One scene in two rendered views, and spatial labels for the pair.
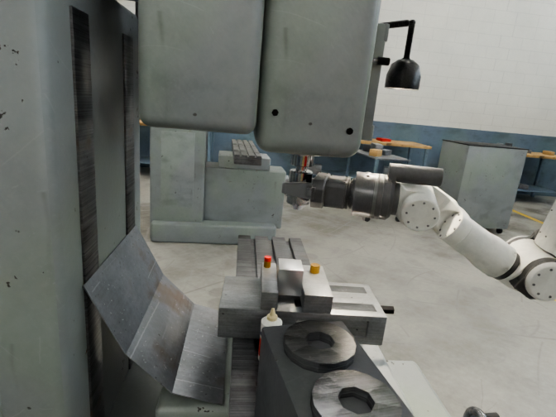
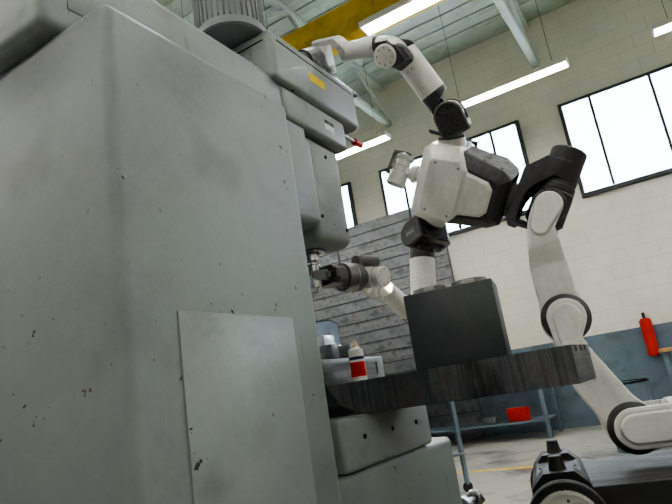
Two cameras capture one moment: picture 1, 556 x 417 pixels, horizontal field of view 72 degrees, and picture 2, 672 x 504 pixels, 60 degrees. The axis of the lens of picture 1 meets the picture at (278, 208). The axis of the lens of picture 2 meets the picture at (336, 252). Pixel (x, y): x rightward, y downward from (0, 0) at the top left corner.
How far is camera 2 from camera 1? 1.39 m
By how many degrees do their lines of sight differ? 61
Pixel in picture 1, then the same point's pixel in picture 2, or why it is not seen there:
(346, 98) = (341, 212)
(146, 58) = not seen: hidden behind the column
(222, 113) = (311, 211)
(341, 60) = (336, 193)
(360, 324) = (373, 364)
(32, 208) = (299, 237)
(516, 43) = not seen: hidden behind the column
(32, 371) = (311, 359)
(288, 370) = (439, 289)
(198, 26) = (296, 164)
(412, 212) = (380, 274)
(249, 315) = (329, 364)
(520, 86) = not seen: hidden behind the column
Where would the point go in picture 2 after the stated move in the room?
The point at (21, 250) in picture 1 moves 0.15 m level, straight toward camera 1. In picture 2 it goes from (298, 263) to (368, 252)
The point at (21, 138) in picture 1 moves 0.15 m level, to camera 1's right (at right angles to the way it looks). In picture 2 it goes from (292, 195) to (334, 207)
